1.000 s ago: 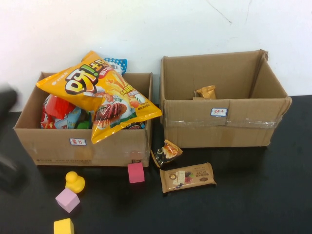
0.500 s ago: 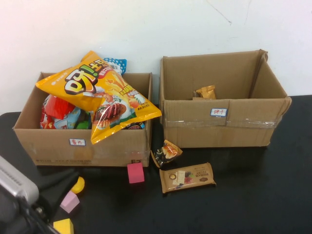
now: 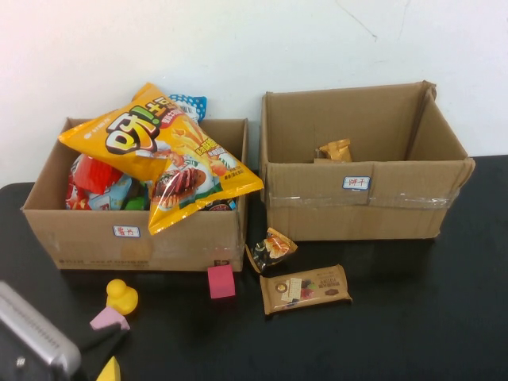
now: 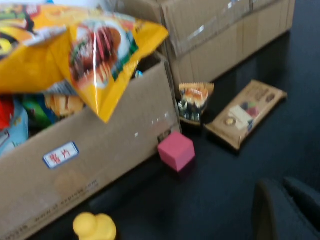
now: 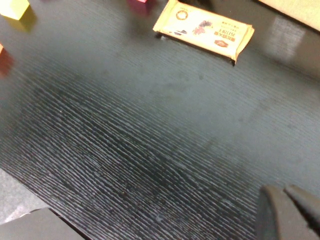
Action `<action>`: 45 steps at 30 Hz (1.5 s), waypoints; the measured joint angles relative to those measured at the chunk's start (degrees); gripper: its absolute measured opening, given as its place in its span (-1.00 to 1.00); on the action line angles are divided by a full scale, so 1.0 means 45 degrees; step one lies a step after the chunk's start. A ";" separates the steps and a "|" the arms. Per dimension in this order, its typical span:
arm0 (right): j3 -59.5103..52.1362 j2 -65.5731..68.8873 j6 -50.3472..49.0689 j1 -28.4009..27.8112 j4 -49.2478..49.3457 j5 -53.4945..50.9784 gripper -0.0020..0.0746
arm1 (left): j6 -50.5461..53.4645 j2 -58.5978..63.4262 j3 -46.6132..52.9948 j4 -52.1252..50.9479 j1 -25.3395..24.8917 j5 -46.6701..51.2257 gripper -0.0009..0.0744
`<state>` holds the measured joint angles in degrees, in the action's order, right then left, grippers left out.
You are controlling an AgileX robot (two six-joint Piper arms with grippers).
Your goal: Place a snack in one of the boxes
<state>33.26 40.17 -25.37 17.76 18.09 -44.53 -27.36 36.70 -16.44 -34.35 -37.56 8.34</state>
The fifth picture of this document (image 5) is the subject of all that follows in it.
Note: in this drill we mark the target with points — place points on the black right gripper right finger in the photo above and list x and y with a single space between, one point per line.
307 205

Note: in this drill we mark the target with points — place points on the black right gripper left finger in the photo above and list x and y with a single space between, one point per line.
277 217

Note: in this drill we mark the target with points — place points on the large cardboard box, biscuit label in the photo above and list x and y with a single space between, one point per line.
300 10

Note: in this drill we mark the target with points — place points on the brown biscuit packet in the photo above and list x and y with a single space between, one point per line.
200 27

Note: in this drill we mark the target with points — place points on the magenta foam cube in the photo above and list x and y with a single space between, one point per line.
137 1

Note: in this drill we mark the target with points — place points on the orange red foam cube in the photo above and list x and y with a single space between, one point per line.
3 62

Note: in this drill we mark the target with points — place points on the yellow foam cube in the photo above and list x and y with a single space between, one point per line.
12 7

